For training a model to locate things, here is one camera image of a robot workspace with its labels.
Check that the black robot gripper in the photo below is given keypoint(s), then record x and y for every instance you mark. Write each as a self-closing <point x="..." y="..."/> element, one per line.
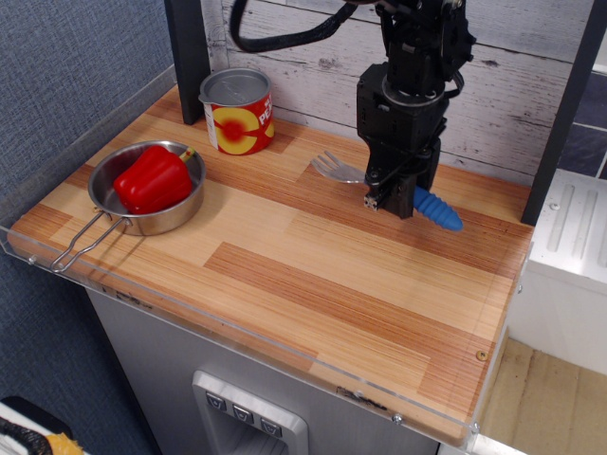
<point x="403" y="136"/>

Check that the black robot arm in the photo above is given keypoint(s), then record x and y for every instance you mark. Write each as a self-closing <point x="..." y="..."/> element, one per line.
<point x="426" y="43"/>

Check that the dark right frame post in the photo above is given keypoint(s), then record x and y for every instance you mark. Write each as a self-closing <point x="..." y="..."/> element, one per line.
<point x="582" y="67"/>

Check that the white appliance at right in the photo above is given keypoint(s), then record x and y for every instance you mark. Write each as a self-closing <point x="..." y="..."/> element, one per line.
<point x="559" y="307"/>

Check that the red bell pepper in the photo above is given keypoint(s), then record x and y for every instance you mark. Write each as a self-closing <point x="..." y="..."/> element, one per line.
<point x="158" y="180"/>

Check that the dark frame post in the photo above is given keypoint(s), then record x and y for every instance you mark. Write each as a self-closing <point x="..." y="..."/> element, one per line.
<point x="190" y="53"/>
<point x="582" y="67"/>

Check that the dark left frame post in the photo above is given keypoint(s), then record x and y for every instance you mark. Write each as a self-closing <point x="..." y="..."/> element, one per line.
<point x="190" y="53"/>

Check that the small steel pan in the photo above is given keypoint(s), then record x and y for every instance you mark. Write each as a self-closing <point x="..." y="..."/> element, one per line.
<point x="101" y="192"/>

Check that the grey cabinet with dispenser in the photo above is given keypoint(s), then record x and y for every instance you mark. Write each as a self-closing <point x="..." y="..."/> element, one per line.
<point x="160" y="359"/>

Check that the red yellow tin can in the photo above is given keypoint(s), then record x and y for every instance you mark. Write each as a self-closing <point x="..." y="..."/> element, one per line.
<point x="238" y="110"/>

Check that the blue handled metal fork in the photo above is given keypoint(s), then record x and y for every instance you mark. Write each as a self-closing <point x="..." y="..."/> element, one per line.
<point x="426" y="203"/>

